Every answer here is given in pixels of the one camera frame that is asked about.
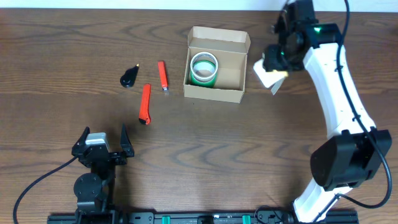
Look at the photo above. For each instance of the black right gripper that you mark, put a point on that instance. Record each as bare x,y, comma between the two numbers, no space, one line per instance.
273,62

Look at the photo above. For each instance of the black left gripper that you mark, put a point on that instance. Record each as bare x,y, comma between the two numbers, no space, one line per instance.
115,156

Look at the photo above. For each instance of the yellow sticky note pad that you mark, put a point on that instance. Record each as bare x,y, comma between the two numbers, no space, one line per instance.
271,80

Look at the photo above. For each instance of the green tape roll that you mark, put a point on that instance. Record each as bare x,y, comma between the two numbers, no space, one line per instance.
204,73

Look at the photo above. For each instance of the white tape roll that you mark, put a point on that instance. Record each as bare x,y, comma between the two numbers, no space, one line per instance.
204,56

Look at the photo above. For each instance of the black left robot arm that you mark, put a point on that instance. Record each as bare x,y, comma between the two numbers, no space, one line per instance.
94,190

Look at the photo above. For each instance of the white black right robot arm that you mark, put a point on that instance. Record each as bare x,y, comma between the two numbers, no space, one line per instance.
355,149

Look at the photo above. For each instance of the brown cardboard box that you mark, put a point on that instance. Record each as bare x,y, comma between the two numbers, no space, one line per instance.
231,48

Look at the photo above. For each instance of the red utility knife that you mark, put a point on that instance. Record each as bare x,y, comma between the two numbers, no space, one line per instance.
144,116

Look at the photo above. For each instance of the black teardrop tape dispenser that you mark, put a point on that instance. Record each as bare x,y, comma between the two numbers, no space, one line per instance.
129,78

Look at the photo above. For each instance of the red stapler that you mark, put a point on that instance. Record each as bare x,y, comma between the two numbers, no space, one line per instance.
163,75

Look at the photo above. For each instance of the black mounting rail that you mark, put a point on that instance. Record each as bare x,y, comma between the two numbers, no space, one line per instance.
202,217

